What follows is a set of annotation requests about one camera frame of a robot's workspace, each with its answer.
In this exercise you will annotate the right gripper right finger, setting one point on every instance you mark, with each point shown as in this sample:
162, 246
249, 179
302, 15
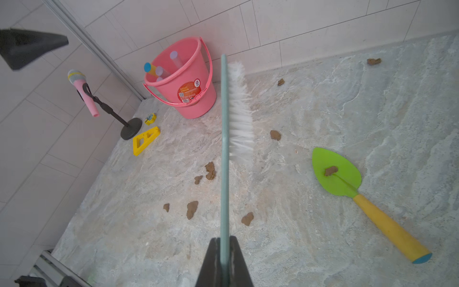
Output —
239, 275

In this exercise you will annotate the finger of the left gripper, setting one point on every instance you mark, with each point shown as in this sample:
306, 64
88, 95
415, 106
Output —
21, 47

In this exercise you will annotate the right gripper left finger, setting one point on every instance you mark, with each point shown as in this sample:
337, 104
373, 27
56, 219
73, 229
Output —
210, 272

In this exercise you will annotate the yellow shovel yellow handle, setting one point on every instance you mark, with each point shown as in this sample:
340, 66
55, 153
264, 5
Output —
150, 69

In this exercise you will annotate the green leaf trowel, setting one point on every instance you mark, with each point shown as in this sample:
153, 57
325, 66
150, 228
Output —
340, 177

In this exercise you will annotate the purple square shovel pink handle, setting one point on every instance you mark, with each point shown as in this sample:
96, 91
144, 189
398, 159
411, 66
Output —
176, 59

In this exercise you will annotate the brown soil clump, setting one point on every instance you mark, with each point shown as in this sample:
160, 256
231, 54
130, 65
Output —
191, 209

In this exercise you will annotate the pink plastic bucket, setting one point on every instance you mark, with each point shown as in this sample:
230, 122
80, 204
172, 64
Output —
190, 89

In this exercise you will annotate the pink toy microphone on stand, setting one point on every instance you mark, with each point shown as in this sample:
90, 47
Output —
78, 80

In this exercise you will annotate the small yellow blue toy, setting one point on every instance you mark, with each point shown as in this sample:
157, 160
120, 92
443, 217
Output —
150, 119

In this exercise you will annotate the yellow triangle stencil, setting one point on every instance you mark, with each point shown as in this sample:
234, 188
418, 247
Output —
143, 140

